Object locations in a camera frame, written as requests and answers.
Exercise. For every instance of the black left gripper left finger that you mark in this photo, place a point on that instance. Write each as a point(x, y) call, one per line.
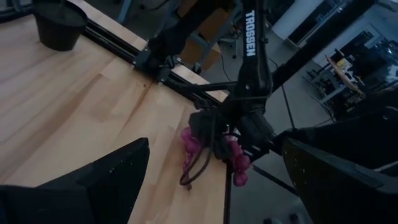
point(93, 199)

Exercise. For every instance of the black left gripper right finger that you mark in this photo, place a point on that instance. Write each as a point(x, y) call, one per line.
point(342, 199)

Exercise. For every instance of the purple onion braid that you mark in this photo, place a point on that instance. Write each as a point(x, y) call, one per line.
point(242, 163)

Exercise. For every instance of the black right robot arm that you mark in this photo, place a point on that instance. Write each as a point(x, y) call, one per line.
point(253, 71)

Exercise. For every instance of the black plant pot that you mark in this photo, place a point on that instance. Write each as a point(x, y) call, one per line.
point(59, 31)

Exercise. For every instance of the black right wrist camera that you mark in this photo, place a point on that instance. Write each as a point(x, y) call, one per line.
point(200, 123)

